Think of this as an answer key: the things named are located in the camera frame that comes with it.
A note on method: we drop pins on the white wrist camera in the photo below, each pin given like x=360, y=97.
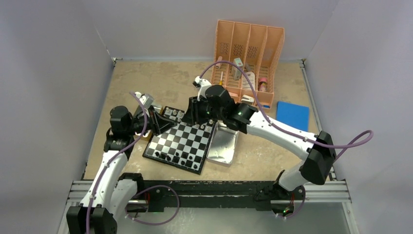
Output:
x=146, y=100
x=201, y=85

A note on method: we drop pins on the white green small box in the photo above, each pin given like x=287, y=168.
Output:
x=236, y=68

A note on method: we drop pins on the blue notebook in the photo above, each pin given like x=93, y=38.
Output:
x=294, y=115

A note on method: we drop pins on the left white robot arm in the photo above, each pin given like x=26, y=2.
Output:
x=105, y=201

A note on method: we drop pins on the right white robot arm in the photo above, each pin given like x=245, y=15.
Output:
x=213, y=102

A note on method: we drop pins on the white striped bottle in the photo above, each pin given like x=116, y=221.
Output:
x=248, y=81

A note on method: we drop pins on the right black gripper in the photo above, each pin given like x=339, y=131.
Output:
x=193, y=115

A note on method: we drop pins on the black white chess board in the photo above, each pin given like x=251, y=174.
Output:
x=174, y=146

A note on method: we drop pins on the metal tin with black pieces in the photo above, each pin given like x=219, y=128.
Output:
x=146, y=137

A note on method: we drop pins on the pink tape roll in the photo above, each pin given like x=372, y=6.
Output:
x=262, y=85

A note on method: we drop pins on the peach plastic desk organizer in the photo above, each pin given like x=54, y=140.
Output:
x=259, y=48

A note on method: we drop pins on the white stapler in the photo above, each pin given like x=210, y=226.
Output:
x=247, y=99

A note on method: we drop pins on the yellow white pen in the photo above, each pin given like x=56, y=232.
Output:
x=221, y=78

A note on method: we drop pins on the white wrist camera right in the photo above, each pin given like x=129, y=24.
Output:
x=201, y=85

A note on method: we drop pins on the empty metal tin lid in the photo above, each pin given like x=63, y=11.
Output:
x=223, y=144

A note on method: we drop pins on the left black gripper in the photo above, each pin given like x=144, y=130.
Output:
x=159, y=123

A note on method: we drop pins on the pink small tube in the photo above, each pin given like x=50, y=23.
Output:
x=218, y=64

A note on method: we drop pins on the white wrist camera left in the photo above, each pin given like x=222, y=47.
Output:
x=146, y=100

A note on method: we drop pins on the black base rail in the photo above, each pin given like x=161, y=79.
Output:
x=258, y=195

